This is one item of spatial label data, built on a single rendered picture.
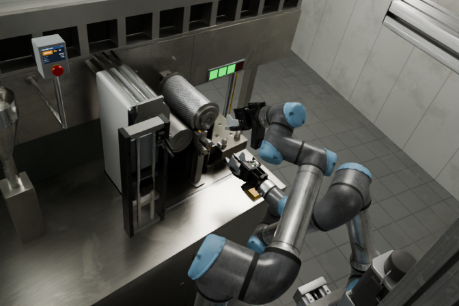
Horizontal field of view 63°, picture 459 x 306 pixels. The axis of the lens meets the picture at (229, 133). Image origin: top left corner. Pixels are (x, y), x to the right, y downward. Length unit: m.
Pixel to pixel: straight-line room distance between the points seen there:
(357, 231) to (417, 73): 2.51
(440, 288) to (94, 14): 1.29
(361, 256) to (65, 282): 1.06
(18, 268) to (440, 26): 1.46
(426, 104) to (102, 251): 2.98
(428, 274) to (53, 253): 1.28
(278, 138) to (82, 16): 0.81
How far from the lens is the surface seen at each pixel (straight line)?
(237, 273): 0.91
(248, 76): 2.49
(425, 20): 0.70
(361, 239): 1.44
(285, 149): 1.10
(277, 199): 1.47
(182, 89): 1.61
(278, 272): 0.92
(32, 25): 1.42
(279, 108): 1.16
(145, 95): 1.32
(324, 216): 1.22
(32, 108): 1.58
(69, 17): 1.45
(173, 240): 1.58
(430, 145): 3.80
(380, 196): 3.40
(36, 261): 1.60
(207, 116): 1.54
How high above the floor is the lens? 2.24
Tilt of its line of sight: 41 degrees down
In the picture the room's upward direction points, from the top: 11 degrees clockwise
